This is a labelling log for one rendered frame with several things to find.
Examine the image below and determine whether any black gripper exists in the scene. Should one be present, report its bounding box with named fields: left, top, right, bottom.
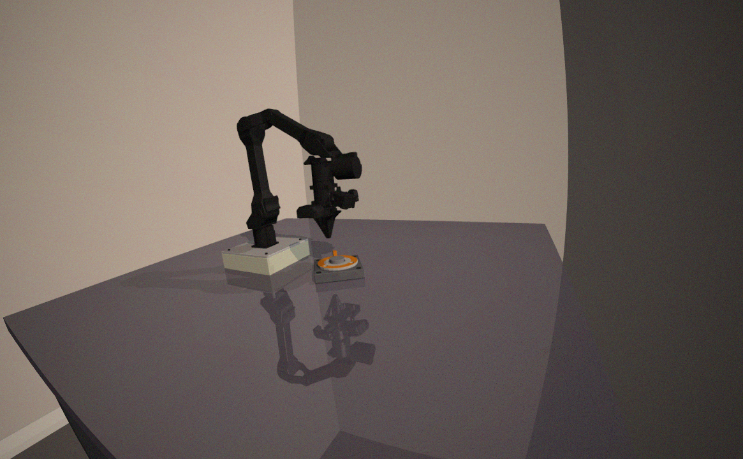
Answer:
left=296, top=180, right=341, bottom=238

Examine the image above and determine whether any orange round plate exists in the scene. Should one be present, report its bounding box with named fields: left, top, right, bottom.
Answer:
left=317, top=251, right=358, bottom=271

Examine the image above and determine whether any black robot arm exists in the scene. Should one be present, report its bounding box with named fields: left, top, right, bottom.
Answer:
left=237, top=108, right=362, bottom=249

